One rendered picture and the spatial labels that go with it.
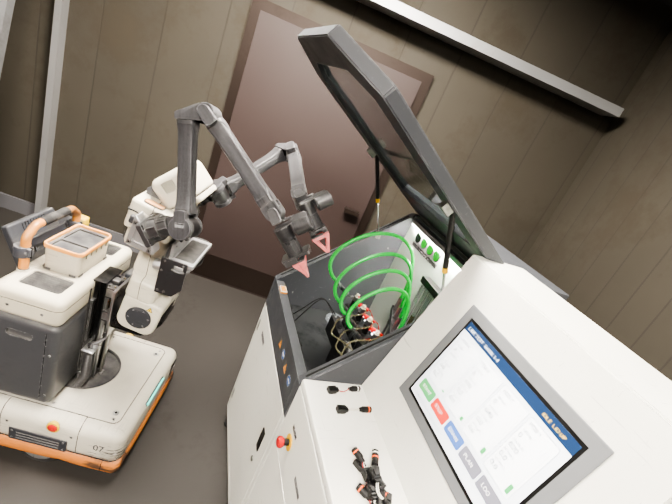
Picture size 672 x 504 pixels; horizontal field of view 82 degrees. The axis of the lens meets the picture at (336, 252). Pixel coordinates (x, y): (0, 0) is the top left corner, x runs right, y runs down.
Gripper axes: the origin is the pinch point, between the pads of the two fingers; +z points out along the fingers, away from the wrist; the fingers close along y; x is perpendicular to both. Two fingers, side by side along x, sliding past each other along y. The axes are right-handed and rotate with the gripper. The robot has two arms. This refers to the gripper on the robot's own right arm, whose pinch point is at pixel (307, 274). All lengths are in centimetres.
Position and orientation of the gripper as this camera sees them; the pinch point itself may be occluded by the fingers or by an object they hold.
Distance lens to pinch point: 136.3
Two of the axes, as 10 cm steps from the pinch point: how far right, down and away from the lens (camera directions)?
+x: -0.2, -3.9, 9.2
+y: 9.1, -3.9, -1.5
